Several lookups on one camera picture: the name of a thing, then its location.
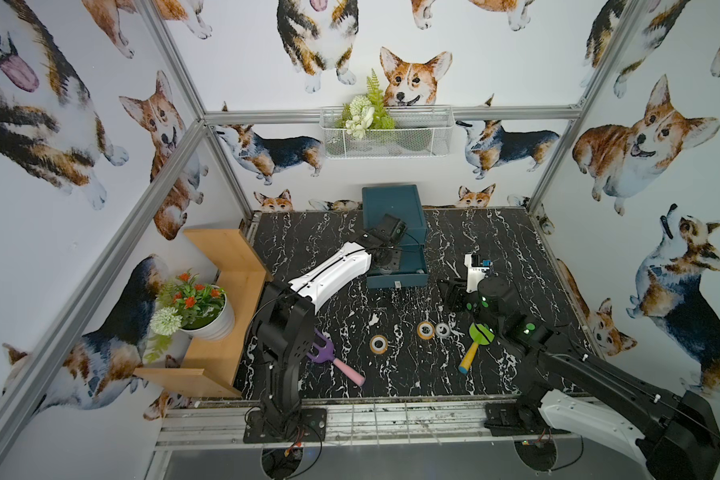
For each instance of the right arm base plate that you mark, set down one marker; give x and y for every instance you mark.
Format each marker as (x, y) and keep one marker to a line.
(511, 419)

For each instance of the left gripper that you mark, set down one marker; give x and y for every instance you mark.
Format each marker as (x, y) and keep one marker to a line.
(393, 228)

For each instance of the white wire basket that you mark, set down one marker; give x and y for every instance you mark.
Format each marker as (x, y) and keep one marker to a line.
(409, 132)

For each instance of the purple toy garden fork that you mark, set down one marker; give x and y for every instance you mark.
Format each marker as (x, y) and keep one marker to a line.
(323, 351)

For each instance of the wooden corner shelf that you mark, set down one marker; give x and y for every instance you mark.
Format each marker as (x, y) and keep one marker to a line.
(209, 368)

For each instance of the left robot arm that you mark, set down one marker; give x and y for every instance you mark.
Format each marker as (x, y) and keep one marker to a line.
(284, 323)

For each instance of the green toy shovel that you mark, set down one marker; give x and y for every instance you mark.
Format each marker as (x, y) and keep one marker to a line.
(475, 342)

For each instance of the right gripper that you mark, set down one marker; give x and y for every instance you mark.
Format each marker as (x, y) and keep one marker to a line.
(453, 293)

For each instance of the clear tape roll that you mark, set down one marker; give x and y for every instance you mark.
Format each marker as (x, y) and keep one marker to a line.
(443, 330)

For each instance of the teal drawer cabinet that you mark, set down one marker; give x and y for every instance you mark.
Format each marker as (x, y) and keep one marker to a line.
(403, 202)

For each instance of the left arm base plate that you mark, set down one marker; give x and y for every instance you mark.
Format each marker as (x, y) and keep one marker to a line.
(263, 427)

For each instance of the orange tape roll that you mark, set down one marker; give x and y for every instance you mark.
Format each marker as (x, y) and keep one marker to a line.
(379, 344)
(425, 330)

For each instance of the fern and white flowers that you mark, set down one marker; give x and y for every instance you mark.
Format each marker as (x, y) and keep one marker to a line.
(366, 113)

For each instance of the potted red flower plant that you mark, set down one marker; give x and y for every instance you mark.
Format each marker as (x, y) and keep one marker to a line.
(201, 310)

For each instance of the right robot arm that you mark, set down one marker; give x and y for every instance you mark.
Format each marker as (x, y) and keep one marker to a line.
(670, 436)

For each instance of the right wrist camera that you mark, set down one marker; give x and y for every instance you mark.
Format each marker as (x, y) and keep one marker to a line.
(477, 269)

